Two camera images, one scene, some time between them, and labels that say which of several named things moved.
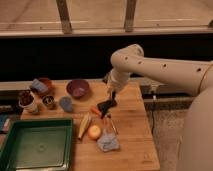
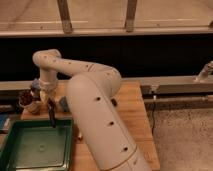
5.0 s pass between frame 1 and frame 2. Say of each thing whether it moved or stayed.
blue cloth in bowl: stayed
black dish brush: moved
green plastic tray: stayed
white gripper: moved
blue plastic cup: stayed
